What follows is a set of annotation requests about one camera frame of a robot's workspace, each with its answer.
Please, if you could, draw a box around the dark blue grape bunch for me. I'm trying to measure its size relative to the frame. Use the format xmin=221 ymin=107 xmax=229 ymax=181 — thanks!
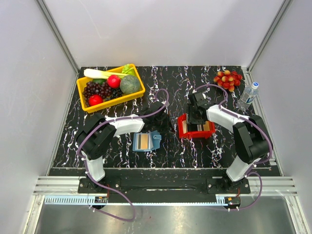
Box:
xmin=110 ymin=88 xmax=123 ymax=99

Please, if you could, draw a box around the red apple upper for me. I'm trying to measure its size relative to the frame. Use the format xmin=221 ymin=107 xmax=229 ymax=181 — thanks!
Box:
xmin=107 ymin=75 xmax=121 ymax=89

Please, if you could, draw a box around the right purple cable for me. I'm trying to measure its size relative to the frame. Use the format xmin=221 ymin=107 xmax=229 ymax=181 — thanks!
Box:
xmin=195 ymin=84 xmax=273 ymax=212

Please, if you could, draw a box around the red apple lower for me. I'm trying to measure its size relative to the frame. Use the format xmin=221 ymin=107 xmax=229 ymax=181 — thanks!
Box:
xmin=88 ymin=95 xmax=103 ymax=106

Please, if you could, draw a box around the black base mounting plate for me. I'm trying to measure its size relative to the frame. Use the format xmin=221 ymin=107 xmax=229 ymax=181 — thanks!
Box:
xmin=78 ymin=168 xmax=252 ymax=195

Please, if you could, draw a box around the red apple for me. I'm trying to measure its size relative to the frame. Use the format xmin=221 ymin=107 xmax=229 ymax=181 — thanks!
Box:
xmin=88 ymin=95 xmax=103 ymax=106
xmin=107 ymin=75 xmax=121 ymax=89

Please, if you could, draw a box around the yellow plastic tray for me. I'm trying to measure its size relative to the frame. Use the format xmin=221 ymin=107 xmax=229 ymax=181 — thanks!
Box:
xmin=77 ymin=64 xmax=145 ymax=113

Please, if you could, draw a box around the white green leek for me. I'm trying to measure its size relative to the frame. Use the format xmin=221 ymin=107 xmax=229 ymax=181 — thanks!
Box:
xmin=83 ymin=64 xmax=136 ymax=79

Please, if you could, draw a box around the green cantaloupe melon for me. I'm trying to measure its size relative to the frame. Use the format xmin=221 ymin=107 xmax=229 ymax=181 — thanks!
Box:
xmin=119 ymin=75 xmax=140 ymax=95

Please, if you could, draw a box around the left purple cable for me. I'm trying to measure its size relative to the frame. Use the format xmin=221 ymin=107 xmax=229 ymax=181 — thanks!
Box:
xmin=76 ymin=88 xmax=170 ymax=222

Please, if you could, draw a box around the red plastic bin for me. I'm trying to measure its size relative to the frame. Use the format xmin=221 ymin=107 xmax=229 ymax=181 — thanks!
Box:
xmin=177 ymin=114 xmax=215 ymax=139

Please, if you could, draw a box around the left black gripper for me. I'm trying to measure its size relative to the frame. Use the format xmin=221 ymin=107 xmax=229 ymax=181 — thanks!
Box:
xmin=154 ymin=112 xmax=175 ymax=134

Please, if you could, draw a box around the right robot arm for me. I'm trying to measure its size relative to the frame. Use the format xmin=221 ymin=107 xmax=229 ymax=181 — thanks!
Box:
xmin=186 ymin=92 xmax=273 ymax=193

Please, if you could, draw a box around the stack of credit cards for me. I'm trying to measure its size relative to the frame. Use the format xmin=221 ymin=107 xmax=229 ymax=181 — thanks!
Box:
xmin=182 ymin=121 xmax=211 ymax=133

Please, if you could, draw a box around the green lime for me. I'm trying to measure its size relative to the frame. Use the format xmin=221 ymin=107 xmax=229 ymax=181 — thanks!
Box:
xmin=92 ymin=78 xmax=106 ymax=85

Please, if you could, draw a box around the lychee fruit cluster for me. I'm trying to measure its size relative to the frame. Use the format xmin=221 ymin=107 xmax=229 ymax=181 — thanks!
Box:
xmin=213 ymin=70 xmax=243 ymax=92

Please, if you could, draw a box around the purple cable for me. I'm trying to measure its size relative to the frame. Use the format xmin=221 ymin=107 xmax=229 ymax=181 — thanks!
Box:
xmin=76 ymin=88 xmax=170 ymax=222
xmin=195 ymin=84 xmax=273 ymax=212

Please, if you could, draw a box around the clear water bottle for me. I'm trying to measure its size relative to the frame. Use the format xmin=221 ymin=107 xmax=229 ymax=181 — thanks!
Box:
xmin=237 ymin=82 xmax=259 ymax=111

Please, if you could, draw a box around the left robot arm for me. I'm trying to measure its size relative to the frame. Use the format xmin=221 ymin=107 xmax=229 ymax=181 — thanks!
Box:
xmin=76 ymin=101 xmax=169 ymax=193

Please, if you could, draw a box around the purple grape bunch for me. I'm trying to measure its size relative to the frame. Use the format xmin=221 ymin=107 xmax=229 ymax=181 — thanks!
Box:
xmin=82 ymin=81 xmax=113 ymax=100

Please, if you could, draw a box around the blue card holder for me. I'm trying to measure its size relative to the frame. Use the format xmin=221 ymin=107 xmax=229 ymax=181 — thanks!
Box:
xmin=133 ymin=131 xmax=162 ymax=152

